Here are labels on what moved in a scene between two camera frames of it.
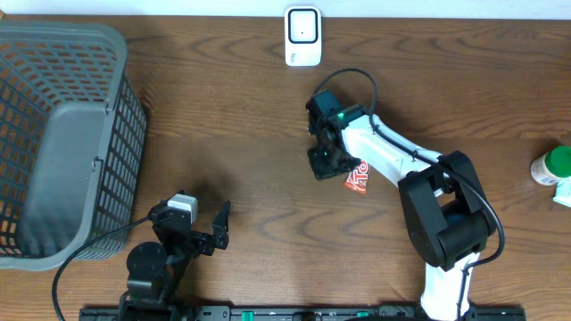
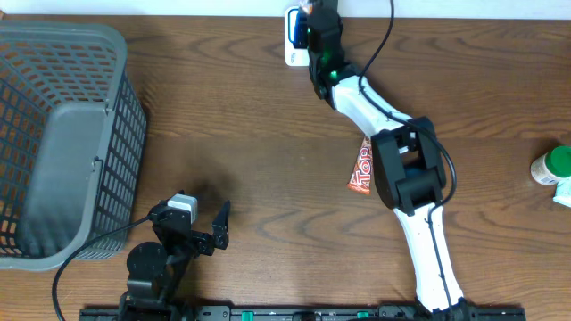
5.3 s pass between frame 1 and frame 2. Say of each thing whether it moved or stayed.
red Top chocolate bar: stayed
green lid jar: stayed
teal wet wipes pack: stayed
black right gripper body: moved
